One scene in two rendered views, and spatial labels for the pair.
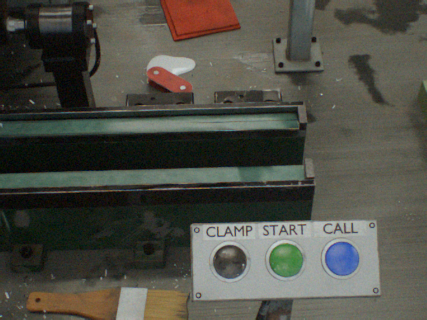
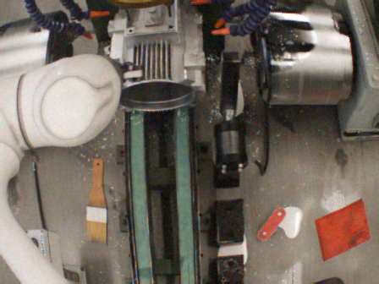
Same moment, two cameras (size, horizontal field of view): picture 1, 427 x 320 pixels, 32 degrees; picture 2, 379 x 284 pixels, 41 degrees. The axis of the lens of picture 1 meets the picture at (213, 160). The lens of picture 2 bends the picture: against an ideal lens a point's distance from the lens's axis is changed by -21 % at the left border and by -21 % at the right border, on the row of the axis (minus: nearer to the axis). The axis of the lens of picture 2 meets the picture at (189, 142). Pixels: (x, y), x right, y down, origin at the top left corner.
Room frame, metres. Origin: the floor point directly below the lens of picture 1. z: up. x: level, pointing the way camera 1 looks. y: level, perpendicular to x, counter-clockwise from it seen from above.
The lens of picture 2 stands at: (0.69, -0.13, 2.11)
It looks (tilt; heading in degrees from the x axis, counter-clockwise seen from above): 73 degrees down; 93
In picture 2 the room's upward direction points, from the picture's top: 6 degrees counter-clockwise
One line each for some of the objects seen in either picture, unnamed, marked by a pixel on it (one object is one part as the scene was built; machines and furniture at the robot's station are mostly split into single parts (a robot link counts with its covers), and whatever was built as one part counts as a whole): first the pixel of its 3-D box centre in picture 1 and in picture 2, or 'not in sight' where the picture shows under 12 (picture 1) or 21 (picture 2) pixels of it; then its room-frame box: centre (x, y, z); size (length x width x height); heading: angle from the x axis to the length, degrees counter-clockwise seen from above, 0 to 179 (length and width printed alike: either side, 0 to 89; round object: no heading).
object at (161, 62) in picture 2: not in sight; (155, 51); (0.62, 0.40, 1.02); 0.20 x 0.19 x 0.19; 89
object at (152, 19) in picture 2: not in sight; (152, 17); (0.62, 0.44, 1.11); 0.12 x 0.11 x 0.07; 89
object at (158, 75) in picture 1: (169, 84); (271, 224); (0.85, 0.07, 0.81); 0.09 x 0.03 x 0.02; 50
